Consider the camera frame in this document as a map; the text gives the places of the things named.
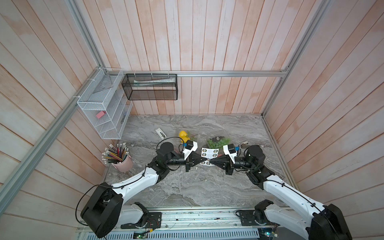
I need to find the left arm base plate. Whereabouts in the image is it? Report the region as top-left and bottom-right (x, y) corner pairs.
(121, 212), (162, 230)

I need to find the colored pencils bundle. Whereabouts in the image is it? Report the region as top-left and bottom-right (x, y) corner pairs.
(102, 143), (129, 164)

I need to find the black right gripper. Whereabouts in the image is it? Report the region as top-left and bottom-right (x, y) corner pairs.
(211, 153), (255, 177)

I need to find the black wire mesh basket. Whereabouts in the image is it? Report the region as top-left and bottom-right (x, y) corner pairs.
(122, 73), (179, 101)

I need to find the white wire mesh shelf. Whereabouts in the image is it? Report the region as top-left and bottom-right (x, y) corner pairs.
(77, 68), (133, 140)

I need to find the aluminium front rail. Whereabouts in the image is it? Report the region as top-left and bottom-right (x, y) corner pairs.
(76, 206), (325, 233)

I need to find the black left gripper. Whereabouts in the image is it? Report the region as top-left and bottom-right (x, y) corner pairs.
(165, 152), (207, 172)

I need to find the paper in black basket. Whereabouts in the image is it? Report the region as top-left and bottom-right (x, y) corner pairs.
(133, 78), (177, 87)

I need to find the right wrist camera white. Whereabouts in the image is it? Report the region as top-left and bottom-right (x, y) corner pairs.
(223, 144), (239, 164)

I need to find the small grey tape dispenser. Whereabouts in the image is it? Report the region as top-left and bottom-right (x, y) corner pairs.
(240, 141), (251, 151)

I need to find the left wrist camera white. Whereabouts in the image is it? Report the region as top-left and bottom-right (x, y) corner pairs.
(183, 140), (198, 160)

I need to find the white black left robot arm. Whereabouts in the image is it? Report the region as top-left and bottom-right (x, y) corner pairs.
(80, 141), (207, 239)

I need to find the pink eraser block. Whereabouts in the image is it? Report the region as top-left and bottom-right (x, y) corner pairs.
(96, 111), (106, 119)

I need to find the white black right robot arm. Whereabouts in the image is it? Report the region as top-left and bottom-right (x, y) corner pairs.
(210, 144), (352, 240)

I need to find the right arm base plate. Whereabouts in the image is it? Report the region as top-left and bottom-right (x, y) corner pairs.
(235, 210), (280, 227)

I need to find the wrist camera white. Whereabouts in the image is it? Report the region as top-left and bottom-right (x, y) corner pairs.
(223, 144), (239, 164)
(183, 140), (198, 160)

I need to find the clear box of grapes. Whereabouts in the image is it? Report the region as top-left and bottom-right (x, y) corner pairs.
(207, 136), (231, 149)

